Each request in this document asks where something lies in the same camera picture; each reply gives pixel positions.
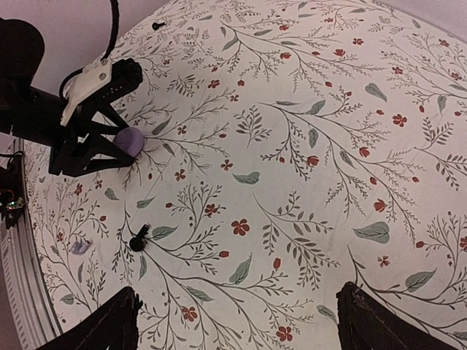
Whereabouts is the black screw lower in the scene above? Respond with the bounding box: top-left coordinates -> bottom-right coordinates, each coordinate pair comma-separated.
129,224 -> 150,252

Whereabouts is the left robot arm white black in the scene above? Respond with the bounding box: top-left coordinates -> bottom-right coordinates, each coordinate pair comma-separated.
1,19 -> 143,177

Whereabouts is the purple earbud charging case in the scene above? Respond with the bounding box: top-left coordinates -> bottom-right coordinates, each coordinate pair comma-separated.
112,127 -> 144,158

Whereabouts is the floral table mat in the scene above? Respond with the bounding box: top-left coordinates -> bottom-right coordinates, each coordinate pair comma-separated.
25,1 -> 466,349

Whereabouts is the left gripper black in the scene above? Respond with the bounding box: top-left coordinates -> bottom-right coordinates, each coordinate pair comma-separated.
1,58 -> 143,174

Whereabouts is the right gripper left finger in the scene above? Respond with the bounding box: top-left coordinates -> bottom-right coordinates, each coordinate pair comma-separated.
40,287 -> 142,350

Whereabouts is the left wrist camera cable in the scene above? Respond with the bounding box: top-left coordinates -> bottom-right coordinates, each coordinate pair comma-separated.
98,0 -> 121,63

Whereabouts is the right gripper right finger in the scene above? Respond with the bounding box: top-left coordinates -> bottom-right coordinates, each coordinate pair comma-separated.
336,281 -> 466,349

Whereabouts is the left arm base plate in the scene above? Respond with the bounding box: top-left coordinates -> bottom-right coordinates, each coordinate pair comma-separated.
1,151 -> 26,229

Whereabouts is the aluminium front rail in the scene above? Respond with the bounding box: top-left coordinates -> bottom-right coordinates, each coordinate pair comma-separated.
0,141 -> 63,350

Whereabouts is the black screw upper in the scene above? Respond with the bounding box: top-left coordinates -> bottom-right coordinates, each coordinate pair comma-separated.
152,22 -> 166,31

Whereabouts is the black screw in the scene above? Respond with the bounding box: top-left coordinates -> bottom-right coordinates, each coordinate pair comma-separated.
152,22 -> 166,31
129,224 -> 150,252

